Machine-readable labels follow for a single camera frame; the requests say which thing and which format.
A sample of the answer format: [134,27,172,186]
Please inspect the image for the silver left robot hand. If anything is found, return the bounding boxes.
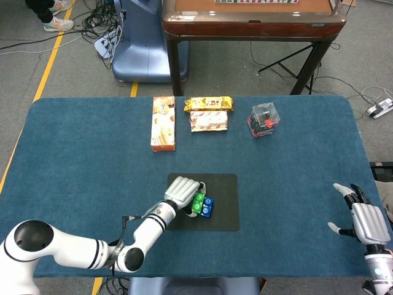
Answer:
[163,176,207,218]

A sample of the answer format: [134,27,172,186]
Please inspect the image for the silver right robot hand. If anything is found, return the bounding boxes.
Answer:
[327,183,392,246]

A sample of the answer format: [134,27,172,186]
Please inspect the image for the green toy block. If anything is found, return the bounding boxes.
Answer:
[190,192,206,215]

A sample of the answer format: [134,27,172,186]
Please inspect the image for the blue toy block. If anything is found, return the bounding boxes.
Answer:
[200,197,215,218]

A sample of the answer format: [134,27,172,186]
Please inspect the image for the blue-grey own robot base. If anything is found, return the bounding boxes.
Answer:
[127,276,261,295]

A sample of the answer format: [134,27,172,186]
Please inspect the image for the black rectangular mat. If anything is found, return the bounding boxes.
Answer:
[166,173,240,232]

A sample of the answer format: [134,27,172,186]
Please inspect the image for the black flat case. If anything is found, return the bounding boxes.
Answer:
[370,161,393,182]

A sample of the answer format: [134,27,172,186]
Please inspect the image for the orange biscuit box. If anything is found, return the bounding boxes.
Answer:
[150,96,176,152]

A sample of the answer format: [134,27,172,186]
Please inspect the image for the white red snack packet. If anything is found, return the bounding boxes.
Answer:
[189,110,229,133]

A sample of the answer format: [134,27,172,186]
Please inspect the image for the yellow snack packet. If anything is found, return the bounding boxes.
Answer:
[183,96,234,112]

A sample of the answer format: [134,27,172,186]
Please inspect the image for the blue table cloth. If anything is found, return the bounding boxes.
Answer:
[0,95,392,279]

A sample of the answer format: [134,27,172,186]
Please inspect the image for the clear coffee capsule box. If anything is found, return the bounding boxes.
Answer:
[246,101,281,139]

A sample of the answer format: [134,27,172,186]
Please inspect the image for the white power strip black plug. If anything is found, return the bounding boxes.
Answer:
[365,98,393,119]

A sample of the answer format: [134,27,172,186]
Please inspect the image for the white power strip with plugs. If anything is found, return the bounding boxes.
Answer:
[93,30,120,59]

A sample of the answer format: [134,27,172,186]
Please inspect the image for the brown mahjong table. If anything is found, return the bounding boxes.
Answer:
[161,0,348,96]

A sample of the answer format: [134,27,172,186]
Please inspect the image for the row of mahjong tiles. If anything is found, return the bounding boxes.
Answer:
[214,0,300,5]

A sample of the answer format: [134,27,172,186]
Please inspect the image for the person in black trousers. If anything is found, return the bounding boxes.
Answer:
[24,0,74,33]

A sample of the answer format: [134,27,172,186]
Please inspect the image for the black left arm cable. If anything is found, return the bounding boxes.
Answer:
[109,214,144,277]

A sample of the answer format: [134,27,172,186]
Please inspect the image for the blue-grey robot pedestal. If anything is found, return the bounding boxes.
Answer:
[111,0,190,84]

